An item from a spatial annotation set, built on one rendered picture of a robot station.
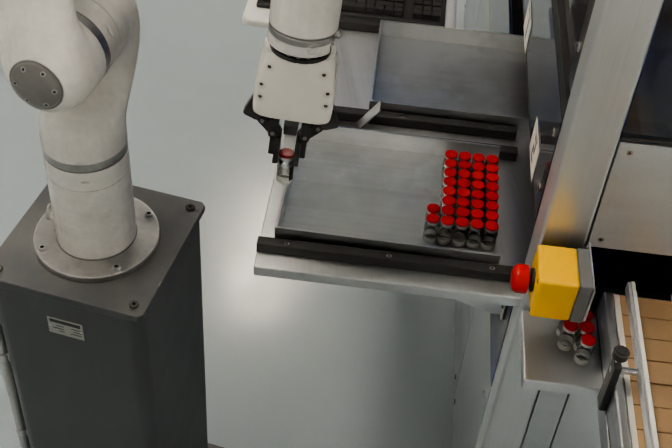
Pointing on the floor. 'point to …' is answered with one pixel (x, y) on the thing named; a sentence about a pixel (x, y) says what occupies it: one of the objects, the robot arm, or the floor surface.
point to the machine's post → (584, 147)
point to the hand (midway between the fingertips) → (287, 146)
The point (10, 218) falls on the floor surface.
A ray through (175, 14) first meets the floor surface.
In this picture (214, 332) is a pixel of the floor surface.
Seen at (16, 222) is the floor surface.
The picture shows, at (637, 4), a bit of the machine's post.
